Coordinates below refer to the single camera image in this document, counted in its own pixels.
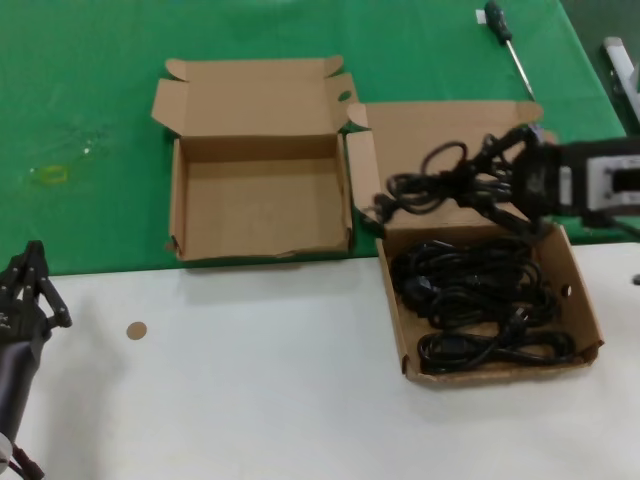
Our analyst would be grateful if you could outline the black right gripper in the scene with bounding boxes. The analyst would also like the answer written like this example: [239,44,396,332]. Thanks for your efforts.
[455,124,572,237]

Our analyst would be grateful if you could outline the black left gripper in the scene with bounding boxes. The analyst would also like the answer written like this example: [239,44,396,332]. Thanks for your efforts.
[0,239,74,435]

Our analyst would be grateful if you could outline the green table cloth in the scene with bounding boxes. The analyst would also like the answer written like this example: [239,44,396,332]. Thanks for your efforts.
[0,0,640,278]

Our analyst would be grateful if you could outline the open brown cardboard box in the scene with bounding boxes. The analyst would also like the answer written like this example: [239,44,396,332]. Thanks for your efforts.
[345,99,605,386]
[151,54,360,263]

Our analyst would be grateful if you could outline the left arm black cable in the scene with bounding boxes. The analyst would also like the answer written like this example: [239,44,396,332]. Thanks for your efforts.
[0,439,46,480]

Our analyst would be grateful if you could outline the grey aluminium frame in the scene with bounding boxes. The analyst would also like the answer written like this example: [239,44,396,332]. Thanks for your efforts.
[602,36,640,119]

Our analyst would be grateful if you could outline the black power cable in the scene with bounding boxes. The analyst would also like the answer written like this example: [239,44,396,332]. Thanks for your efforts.
[427,279,564,346]
[367,142,517,224]
[390,238,546,307]
[416,329,577,375]

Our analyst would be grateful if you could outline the green handled screwdriver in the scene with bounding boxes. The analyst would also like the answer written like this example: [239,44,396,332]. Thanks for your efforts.
[483,0,537,99]

